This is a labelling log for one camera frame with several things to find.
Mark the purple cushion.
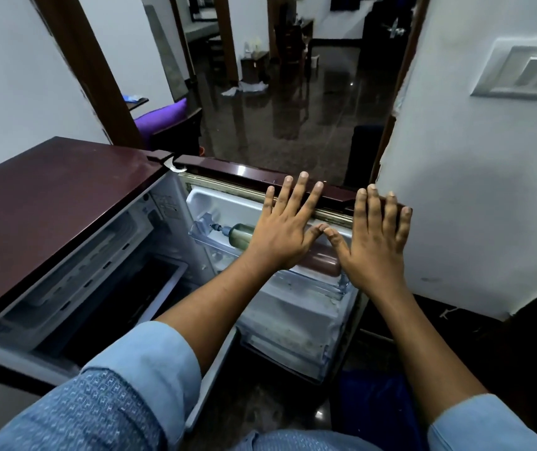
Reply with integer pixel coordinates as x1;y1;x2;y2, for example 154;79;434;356
134;98;188;148

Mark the maroon refrigerator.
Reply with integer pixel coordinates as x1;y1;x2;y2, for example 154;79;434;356
0;136;241;433

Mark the person's right hand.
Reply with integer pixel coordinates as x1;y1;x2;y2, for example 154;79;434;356
322;184;413;297

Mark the person's left forearm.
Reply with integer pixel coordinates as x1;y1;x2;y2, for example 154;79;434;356
155;256;274;375

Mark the white cloth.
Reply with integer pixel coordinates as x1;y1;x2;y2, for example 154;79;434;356
221;80;269;97

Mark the brown bottle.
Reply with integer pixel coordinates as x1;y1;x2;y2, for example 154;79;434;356
299;241;343;278

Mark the blue floor mat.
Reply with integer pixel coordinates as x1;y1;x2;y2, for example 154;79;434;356
338;370;431;451

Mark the maroon refrigerator door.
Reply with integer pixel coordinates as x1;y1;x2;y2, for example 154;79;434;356
173;155;407;386

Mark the green bottle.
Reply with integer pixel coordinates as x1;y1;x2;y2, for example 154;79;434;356
209;222;256;251

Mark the blue patterned shirt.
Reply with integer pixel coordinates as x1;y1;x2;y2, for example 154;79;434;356
0;320;537;451

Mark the person's right forearm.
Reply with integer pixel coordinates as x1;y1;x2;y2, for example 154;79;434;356
366;283;489;425

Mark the clear door shelf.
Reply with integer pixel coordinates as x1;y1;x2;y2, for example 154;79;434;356
188;212;353;301

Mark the small dark wooden stand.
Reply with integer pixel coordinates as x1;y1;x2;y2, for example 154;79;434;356
240;51;270;84

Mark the person's left hand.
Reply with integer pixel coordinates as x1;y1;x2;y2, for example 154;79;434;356
241;171;328;273

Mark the brown wooden door frame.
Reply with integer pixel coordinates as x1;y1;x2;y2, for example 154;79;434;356
30;0;145;149

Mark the white wall switch panel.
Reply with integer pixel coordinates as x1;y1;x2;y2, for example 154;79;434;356
470;36;537;102

